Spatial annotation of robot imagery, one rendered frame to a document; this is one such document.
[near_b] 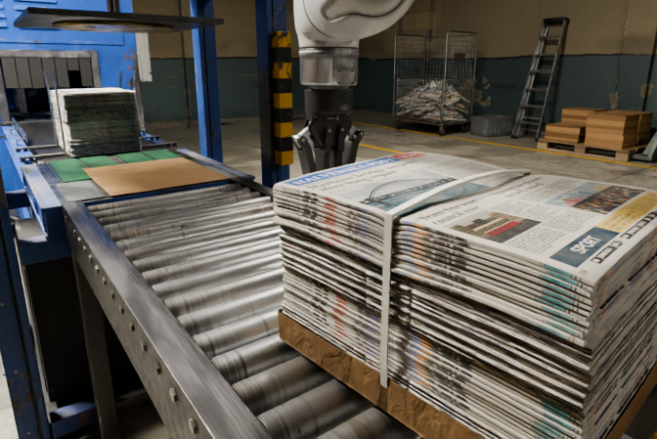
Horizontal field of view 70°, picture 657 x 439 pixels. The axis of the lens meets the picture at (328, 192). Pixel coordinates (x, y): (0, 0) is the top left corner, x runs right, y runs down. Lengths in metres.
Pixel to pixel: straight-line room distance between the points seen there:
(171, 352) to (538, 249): 0.48
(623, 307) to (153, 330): 0.58
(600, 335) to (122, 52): 3.69
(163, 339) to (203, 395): 0.14
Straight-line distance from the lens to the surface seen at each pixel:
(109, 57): 3.85
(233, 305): 0.78
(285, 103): 1.64
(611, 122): 6.98
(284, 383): 0.62
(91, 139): 2.22
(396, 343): 0.51
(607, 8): 8.27
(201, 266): 0.95
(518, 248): 0.40
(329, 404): 0.59
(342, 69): 0.71
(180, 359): 0.67
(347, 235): 0.50
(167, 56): 9.37
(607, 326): 0.43
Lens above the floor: 1.17
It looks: 15 degrees down
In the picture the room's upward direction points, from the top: straight up
